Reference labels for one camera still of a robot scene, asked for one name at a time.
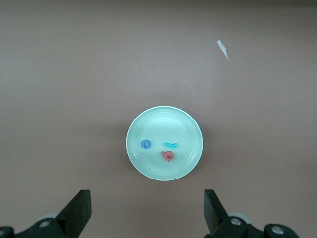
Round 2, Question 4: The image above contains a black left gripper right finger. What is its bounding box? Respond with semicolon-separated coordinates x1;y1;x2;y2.
203;189;302;238

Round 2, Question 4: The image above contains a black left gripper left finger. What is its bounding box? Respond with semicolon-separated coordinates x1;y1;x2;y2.
0;189;92;238

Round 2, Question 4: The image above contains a pink-red letter b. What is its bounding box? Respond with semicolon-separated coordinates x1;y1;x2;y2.
160;150;175;163

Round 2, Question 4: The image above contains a pale green plate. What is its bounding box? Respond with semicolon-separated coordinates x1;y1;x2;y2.
125;105;204;181

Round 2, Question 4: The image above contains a brown table cover sheet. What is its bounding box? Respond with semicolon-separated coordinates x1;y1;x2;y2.
0;0;317;238

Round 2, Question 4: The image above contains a white tape scrap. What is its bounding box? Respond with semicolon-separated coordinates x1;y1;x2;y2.
216;39;230;60

